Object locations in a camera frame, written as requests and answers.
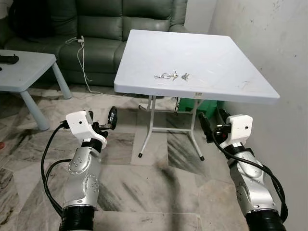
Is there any white folding table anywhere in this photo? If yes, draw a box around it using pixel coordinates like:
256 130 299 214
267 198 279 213
114 29 281 161

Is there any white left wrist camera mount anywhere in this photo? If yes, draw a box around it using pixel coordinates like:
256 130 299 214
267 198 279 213
65 110 108 148

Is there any small black object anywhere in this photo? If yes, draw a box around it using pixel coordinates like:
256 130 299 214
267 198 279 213
0 54 20 66

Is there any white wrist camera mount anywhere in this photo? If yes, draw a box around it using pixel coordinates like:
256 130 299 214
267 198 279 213
226 114 254 145
65 110 108 148

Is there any white charger with cable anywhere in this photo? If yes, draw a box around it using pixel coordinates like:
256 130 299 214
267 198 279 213
64 36 127 97

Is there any black bag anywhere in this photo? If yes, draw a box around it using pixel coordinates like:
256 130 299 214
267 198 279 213
10 0 54 40

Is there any green box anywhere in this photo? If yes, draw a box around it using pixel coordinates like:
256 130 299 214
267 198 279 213
177 98 218 116

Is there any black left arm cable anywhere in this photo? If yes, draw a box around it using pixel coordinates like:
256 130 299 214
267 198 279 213
40 121 74 216

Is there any grey low plastic table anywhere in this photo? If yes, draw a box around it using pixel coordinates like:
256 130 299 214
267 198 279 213
0 50 73 131

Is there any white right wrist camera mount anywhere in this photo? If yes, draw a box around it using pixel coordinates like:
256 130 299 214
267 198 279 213
226 114 254 145

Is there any green leather sofa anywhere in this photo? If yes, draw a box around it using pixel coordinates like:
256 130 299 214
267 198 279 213
0 0 189 88

